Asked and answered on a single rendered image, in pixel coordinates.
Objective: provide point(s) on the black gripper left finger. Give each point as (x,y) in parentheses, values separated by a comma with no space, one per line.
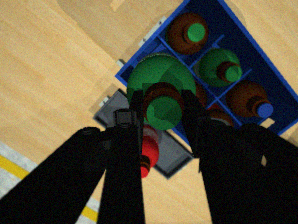
(58,189)

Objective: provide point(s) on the brown bottle with red cap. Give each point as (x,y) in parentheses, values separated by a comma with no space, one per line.
(216,112)
(201,94)

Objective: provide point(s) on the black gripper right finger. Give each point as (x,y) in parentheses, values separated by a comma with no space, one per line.
(234,191)

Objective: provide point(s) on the red cola bottle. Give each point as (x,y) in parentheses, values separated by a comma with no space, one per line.
(150,150)

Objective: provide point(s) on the dark grey tray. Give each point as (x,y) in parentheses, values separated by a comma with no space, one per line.
(173,156)

